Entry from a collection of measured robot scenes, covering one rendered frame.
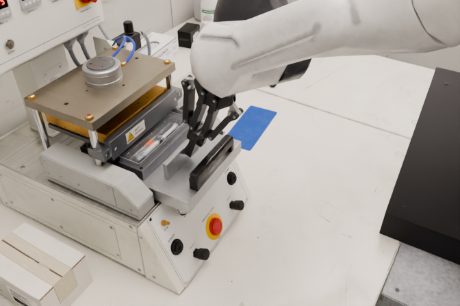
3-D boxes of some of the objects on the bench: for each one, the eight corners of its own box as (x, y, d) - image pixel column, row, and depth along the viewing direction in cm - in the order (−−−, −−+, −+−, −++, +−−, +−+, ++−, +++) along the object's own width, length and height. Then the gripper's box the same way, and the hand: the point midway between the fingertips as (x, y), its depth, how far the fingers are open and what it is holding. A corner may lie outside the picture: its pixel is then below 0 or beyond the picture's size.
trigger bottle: (201, 27, 193) (198, -32, 178) (220, 27, 193) (219, -32, 178) (200, 35, 186) (198, -25, 171) (220, 35, 186) (219, -25, 171)
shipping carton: (-12, 285, 95) (-27, 259, 89) (38, 245, 103) (28, 218, 98) (46, 330, 86) (33, 304, 81) (95, 282, 95) (87, 255, 90)
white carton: (118, 74, 159) (114, 55, 155) (152, 48, 176) (150, 31, 171) (146, 81, 155) (143, 62, 151) (179, 54, 172) (178, 37, 167)
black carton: (178, 46, 177) (176, 30, 173) (187, 37, 184) (186, 22, 180) (192, 48, 176) (190, 32, 172) (200, 40, 182) (200, 24, 178)
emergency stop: (211, 238, 102) (204, 225, 101) (219, 226, 105) (213, 213, 104) (216, 239, 101) (209, 225, 100) (224, 227, 104) (218, 213, 103)
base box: (4, 207, 113) (-19, 155, 103) (104, 131, 139) (94, 83, 129) (179, 296, 93) (172, 242, 82) (257, 187, 119) (259, 135, 109)
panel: (184, 287, 94) (145, 220, 87) (248, 198, 115) (220, 137, 108) (192, 289, 92) (152, 220, 85) (254, 198, 114) (227, 137, 106)
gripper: (181, 54, 74) (155, 144, 91) (244, 96, 72) (207, 180, 89) (205, 37, 80) (176, 125, 96) (265, 76, 78) (225, 159, 94)
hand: (195, 141), depth 90 cm, fingers closed, pressing on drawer
